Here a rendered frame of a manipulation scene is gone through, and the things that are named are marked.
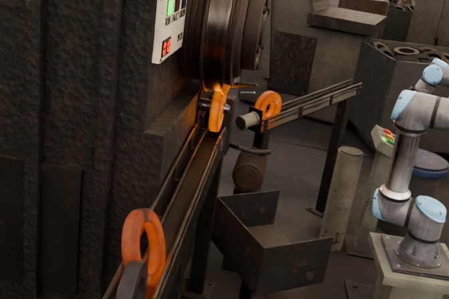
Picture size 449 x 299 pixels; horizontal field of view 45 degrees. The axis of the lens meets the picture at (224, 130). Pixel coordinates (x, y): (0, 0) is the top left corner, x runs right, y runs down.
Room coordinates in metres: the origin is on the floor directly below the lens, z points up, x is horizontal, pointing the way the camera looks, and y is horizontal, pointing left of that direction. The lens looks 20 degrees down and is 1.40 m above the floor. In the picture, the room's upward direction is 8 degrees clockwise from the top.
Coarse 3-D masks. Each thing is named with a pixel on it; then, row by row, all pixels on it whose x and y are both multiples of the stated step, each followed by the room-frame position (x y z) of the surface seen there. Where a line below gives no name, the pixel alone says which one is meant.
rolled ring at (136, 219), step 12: (132, 216) 1.09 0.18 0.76; (144, 216) 1.12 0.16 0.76; (156, 216) 1.18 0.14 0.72; (132, 228) 1.06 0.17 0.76; (144, 228) 1.16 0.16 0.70; (156, 228) 1.16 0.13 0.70; (132, 240) 1.03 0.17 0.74; (156, 240) 1.16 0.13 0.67; (132, 252) 1.02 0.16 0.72; (156, 252) 1.14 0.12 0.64; (156, 264) 1.12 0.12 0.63; (156, 276) 1.08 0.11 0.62
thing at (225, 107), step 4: (200, 100) 1.81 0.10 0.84; (204, 100) 1.81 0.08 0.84; (208, 100) 1.81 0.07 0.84; (200, 104) 1.80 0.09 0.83; (204, 104) 1.80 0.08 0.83; (208, 104) 1.80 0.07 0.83; (224, 104) 1.80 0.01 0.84; (228, 104) 1.81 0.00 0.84; (196, 108) 1.80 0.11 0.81; (200, 108) 1.80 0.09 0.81; (204, 108) 1.80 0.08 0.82; (208, 108) 1.80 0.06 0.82; (224, 108) 1.79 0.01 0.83; (228, 108) 1.80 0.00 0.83; (224, 112) 1.79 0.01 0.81; (228, 112) 1.80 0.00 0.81
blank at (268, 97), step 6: (264, 96) 2.22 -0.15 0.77; (270, 96) 2.24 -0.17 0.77; (276, 96) 2.27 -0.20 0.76; (258, 102) 2.21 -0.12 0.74; (264, 102) 2.21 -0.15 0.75; (270, 102) 2.24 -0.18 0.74; (276, 102) 2.27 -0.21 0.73; (258, 108) 2.20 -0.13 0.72; (264, 108) 2.22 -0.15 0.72; (270, 108) 2.29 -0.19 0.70; (276, 108) 2.28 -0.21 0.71; (264, 114) 2.22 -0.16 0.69; (270, 114) 2.27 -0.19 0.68; (270, 120) 2.26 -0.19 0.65
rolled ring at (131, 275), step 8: (128, 264) 0.93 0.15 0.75; (136, 264) 0.93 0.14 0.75; (144, 264) 0.95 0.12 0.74; (128, 272) 0.90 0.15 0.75; (136, 272) 0.91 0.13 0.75; (144, 272) 0.96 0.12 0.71; (120, 280) 0.88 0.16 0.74; (128, 280) 0.88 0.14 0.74; (136, 280) 0.89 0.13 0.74; (144, 280) 0.98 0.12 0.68; (120, 288) 0.87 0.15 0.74; (128, 288) 0.87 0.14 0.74; (136, 288) 0.89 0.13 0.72; (144, 288) 0.98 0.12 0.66; (120, 296) 0.86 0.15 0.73; (128, 296) 0.86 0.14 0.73; (136, 296) 0.97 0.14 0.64; (144, 296) 0.99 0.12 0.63
